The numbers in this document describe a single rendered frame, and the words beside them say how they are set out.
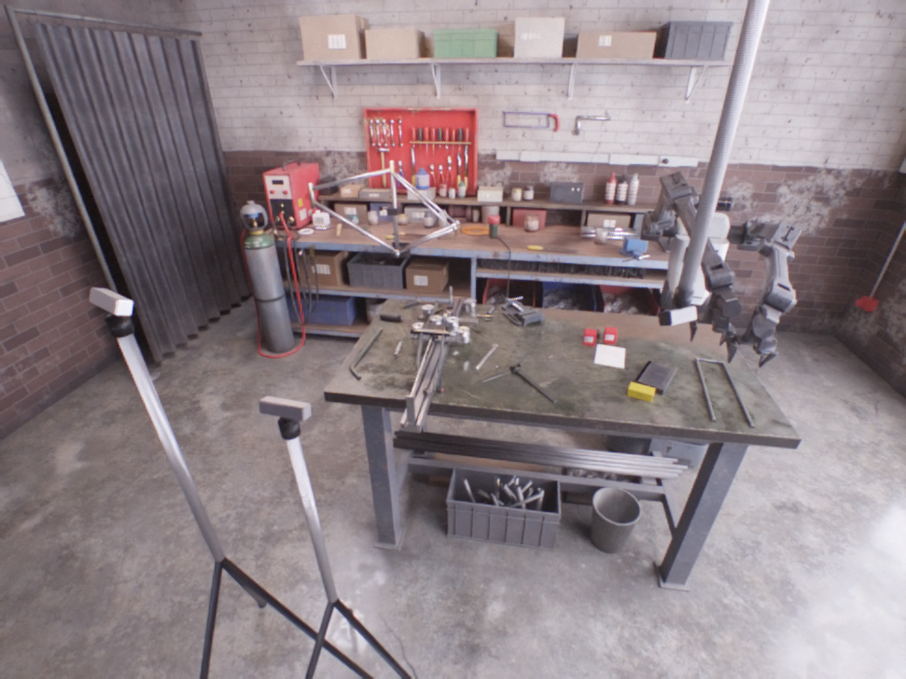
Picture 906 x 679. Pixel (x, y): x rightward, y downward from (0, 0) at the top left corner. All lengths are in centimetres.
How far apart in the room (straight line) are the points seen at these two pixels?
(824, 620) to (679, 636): 60
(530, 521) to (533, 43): 282
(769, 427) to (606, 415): 49
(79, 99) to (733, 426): 360
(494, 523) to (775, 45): 343
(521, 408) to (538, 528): 77
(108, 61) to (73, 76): 29
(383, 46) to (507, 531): 303
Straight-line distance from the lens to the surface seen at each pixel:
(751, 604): 235
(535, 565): 215
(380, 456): 178
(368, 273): 334
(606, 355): 180
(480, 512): 205
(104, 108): 363
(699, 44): 350
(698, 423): 157
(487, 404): 146
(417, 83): 375
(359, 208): 380
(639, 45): 343
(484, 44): 339
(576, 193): 358
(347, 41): 362
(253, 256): 334
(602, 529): 213
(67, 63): 353
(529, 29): 342
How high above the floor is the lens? 178
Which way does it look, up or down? 30 degrees down
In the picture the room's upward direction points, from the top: straight up
